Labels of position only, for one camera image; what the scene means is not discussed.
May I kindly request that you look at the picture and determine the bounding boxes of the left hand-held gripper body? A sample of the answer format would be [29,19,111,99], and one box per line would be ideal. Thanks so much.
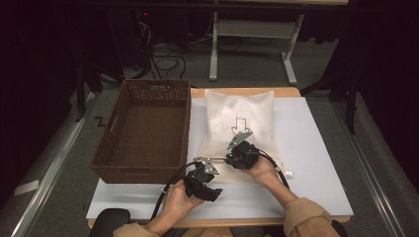
[183,160,220,200]

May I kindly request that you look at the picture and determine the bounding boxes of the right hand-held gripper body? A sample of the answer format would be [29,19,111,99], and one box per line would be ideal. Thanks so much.
[224,129,262,171]

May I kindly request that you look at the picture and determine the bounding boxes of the cream drawstring bag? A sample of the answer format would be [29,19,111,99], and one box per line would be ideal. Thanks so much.
[197,89,294,186]

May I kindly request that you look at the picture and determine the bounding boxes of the brown woven basket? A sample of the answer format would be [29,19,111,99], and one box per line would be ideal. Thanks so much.
[90,78,193,185]

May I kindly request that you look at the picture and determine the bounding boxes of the person's right hand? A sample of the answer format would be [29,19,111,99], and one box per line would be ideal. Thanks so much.
[245,155,282,191]

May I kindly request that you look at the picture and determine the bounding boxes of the person's left hand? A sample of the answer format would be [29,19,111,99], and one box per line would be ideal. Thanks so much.
[162,179,206,221]

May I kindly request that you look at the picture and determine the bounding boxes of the person's beige clothed lap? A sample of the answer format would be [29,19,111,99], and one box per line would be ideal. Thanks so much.
[181,227,232,237]

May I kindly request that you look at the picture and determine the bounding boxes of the white board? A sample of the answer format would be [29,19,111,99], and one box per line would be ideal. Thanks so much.
[86,96,354,221]

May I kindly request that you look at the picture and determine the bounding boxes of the black chair armrest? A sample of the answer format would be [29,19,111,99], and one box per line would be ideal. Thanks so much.
[88,207,131,237]
[330,219,349,237]

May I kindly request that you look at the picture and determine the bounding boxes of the black stand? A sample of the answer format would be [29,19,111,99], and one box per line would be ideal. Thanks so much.
[299,70,361,134]
[74,62,104,123]

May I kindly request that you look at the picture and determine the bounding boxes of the left hand-held gripper cable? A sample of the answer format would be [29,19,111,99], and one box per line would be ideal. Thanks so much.
[150,161,201,221]

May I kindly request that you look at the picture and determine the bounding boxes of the hand-held gripper cable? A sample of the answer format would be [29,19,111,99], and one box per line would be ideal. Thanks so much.
[258,150,291,191]
[150,161,201,221]

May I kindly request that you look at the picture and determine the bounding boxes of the right hand-held gripper cable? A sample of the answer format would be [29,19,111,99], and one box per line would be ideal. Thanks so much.
[258,150,291,191]

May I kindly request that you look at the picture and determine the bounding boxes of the black floor cables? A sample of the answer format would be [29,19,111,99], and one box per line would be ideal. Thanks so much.
[132,21,188,80]

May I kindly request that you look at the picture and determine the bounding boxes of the white desk frame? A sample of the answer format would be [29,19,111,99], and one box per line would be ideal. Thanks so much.
[209,9,305,86]

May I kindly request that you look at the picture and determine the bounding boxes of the metal floor rail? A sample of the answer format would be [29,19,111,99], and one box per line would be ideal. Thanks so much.
[329,97,409,237]
[9,92,97,237]

